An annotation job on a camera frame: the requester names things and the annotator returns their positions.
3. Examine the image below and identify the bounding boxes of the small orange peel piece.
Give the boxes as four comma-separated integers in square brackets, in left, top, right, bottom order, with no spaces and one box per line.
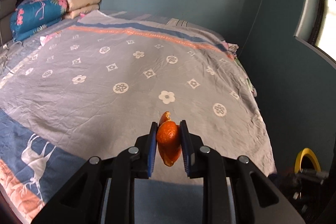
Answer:
[156,112,182,167]

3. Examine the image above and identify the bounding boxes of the grey patterned bed sheet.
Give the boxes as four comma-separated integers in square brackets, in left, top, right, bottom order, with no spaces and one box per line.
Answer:
[1,11,276,223]

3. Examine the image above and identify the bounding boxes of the floral cloth at bed corner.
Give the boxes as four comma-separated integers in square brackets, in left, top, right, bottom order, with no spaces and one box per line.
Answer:
[222,40,257,97]

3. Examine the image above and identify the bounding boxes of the beige folded blanket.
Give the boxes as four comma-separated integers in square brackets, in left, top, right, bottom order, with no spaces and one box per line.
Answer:
[64,0,101,19]

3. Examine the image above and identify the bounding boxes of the blue floral folded quilt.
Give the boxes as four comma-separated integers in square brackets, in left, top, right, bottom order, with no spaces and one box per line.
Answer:
[10,0,68,42]

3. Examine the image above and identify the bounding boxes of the grey upholstered headboard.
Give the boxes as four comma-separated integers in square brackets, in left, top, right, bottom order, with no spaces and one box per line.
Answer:
[0,0,17,47]

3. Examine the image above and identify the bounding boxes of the grey window frame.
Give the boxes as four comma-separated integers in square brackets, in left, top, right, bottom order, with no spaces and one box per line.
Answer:
[293,0,335,67]

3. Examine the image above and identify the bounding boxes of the white charging cable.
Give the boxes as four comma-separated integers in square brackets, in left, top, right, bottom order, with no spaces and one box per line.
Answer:
[0,30,23,75]

